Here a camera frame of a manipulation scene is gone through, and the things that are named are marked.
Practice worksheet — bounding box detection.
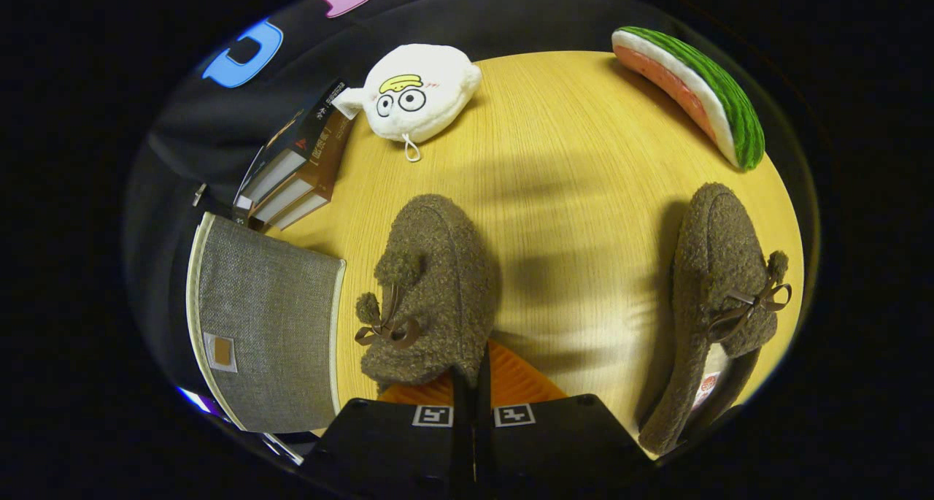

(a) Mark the white cartoon-face plush toy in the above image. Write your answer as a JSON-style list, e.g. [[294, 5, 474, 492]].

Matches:
[[332, 44, 482, 163]]

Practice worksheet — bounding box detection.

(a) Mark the watermelon slice plush toy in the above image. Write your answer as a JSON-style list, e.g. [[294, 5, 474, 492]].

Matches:
[[611, 26, 765, 171]]

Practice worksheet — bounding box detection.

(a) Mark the dark hardcover book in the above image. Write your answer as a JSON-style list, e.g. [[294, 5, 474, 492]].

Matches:
[[233, 80, 347, 209]]

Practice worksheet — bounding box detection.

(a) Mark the brown hardcover book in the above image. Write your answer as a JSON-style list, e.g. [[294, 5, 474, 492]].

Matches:
[[266, 190, 331, 231], [252, 109, 357, 221]]

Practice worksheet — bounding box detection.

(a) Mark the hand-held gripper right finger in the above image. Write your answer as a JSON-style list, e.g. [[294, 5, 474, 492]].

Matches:
[[473, 339, 650, 500]]

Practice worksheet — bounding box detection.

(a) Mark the brown fuzzy shoe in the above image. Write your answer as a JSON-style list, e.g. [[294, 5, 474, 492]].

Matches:
[[355, 193, 501, 395], [638, 182, 792, 457]]

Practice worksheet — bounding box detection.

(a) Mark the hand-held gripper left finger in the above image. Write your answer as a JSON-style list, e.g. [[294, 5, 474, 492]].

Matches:
[[303, 369, 474, 500]]

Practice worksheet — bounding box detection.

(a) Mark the grey fabric storage box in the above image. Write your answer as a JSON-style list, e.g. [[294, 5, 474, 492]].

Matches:
[[186, 212, 347, 434]]

